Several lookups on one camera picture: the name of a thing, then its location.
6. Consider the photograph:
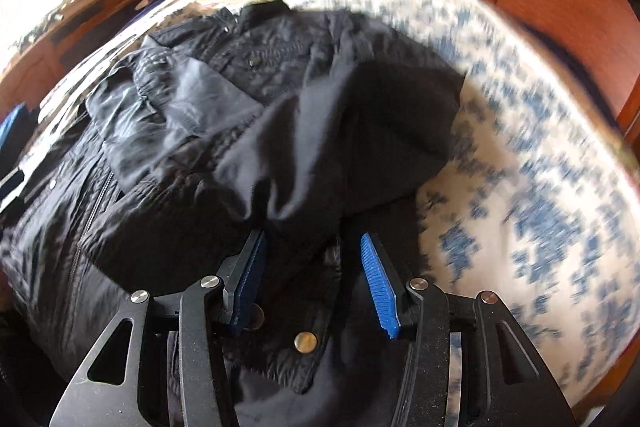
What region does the navy bed sheet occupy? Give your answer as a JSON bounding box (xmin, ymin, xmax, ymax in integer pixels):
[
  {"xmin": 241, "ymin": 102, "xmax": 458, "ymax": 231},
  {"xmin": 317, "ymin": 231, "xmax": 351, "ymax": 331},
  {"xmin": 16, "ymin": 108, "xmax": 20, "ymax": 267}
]
[{"xmin": 517, "ymin": 17, "xmax": 608, "ymax": 80}]

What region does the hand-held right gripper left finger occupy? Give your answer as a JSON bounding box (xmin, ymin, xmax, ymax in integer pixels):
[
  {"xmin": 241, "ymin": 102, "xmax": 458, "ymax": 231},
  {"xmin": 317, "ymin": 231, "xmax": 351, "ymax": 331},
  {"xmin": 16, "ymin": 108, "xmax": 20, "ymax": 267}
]
[{"xmin": 50, "ymin": 230, "xmax": 267, "ymax": 427}]

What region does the wooden desk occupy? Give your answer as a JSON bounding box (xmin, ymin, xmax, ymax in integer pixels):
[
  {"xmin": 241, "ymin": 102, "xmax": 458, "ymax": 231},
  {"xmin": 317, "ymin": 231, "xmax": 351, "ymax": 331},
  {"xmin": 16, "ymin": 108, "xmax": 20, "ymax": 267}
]
[{"xmin": 0, "ymin": 0, "xmax": 151, "ymax": 118}]

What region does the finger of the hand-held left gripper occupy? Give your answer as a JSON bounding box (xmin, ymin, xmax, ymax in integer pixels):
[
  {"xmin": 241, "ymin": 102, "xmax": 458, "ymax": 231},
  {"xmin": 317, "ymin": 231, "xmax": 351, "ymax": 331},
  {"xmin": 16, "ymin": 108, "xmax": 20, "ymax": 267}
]
[{"xmin": 0, "ymin": 169, "xmax": 26, "ymax": 210}]

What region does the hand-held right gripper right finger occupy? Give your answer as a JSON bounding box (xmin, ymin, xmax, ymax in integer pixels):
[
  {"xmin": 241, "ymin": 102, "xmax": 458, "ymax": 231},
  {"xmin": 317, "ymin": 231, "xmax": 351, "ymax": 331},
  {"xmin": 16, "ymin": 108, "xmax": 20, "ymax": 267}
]
[{"xmin": 360, "ymin": 232, "xmax": 576, "ymax": 427}]

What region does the blue garment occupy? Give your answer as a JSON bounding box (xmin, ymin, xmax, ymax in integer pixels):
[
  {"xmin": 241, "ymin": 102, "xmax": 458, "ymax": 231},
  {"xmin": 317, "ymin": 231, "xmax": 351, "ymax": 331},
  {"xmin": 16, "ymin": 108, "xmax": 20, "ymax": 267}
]
[{"xmin": 0, "ymin": 103, "xmax": 31, "ymax": 155}]

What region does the blue floral bedsheet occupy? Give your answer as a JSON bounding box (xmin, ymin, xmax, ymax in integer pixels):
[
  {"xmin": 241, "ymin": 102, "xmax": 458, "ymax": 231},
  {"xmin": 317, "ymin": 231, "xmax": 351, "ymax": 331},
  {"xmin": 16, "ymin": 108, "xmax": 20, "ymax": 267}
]
[{"xmin": 40, "ymin": 0, "xmax": 636, "ymax": 408}]

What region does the black jacket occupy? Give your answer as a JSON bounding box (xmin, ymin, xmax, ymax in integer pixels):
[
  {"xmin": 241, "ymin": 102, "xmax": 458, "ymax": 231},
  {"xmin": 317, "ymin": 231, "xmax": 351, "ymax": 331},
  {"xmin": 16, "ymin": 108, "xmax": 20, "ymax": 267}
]
[{"xmin": 0, "ymin": 1, "xmax": 468, "ymax": 427}]

